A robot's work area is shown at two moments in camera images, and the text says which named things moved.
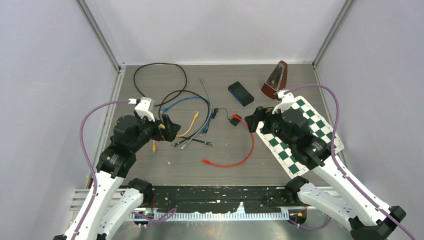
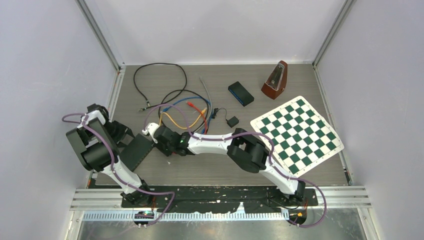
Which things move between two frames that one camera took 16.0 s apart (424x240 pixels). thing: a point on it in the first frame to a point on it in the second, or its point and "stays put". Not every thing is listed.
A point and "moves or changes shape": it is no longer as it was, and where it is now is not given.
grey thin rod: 183,146 stays put
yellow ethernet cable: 162,126 moves or changes shape
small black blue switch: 241,93 stays put
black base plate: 256,199 stays put
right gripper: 260,114 to 157,145
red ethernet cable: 206,161 to 198,110
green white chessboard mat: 318,126 stays put
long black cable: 178,91 stays put
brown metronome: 276,80 stays put
